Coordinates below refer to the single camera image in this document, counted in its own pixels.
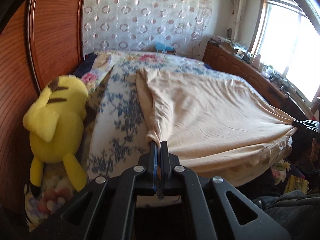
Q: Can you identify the white bottle on sideboard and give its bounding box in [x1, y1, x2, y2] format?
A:
[252, 54, 261, 69]

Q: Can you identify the colourful floral quilt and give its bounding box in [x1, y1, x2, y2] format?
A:
[23, 50, 211, 231]

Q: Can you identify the blue floral white mattress pad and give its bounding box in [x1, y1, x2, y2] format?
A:
[86, 58, 238, 181]

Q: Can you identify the circle patterned sheer curtain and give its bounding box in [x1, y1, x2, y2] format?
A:
[82, 0, 212, 58]

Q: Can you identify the blue plastic bag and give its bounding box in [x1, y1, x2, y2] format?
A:
[154, 42, 175, 54]

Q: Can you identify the yellow plush toy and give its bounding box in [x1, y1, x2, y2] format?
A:
[23, 75, 88, 191]

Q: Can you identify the cardboard box on sideboard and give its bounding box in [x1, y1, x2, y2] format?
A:
[220, 43, 243, 55]

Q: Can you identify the beige printed t-shirt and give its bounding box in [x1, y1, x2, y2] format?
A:
[136, 69, 296, 186]

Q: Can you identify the wooden louvred wardrobe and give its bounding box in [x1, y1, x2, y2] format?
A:
[0, 0, 89, 213]

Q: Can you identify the long wooden sideboard cabinet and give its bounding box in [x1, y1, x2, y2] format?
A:
[203, 42, 316, 120]

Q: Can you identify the patterned window drape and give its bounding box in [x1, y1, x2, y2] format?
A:
[228, 0, 247, 42]

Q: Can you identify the window with wooden frame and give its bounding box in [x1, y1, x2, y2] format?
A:
[252, 0, 319, 105]

